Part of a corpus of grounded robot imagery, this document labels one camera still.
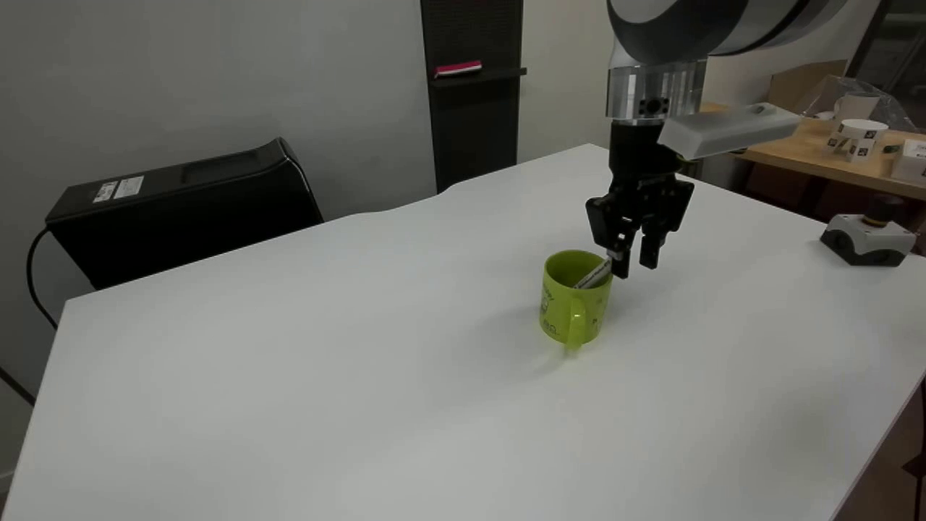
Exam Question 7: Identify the black standing panel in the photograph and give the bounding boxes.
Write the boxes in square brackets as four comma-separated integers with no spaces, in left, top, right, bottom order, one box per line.
[420,0,528,195]

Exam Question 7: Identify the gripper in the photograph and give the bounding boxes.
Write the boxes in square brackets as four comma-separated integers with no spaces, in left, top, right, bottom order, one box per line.
[585,121,695,280]

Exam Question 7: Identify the black cable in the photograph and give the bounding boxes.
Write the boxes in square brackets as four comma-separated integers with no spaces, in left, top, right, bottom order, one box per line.
[26,226,59,331]
[0,365,38,407]

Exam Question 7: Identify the pink eraser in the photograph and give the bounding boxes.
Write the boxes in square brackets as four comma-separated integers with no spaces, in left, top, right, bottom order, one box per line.
[433,60,484,80]

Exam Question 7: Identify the white tagged cup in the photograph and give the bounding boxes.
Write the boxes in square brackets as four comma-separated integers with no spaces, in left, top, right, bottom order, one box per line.
[827,119,890,159]

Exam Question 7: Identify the clear plastic bag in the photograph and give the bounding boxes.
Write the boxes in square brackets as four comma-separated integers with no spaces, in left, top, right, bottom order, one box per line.
[796,75,916,133]

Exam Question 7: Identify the grey emergency stop button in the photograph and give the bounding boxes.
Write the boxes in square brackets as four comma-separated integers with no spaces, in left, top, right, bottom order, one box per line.
[819,194,919,268]

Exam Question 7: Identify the white box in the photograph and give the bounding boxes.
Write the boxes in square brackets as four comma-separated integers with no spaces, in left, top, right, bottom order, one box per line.
[890,138,926,183]

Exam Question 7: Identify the green mug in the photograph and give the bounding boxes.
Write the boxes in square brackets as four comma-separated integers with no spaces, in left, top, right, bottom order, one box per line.
[538,250,615,354]

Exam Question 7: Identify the cardboard box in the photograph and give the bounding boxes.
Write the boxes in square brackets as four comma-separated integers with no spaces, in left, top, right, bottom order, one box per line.
[766,59,849,111]

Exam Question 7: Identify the grey marker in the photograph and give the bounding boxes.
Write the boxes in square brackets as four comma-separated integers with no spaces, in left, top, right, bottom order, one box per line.
[574,249,616,290]

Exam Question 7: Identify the black computer tower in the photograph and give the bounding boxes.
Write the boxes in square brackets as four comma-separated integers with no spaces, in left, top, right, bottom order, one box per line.
[45,137,325,291]

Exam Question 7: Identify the wooden table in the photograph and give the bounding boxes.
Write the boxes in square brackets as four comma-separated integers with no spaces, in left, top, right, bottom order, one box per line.
[697,101,926,202]

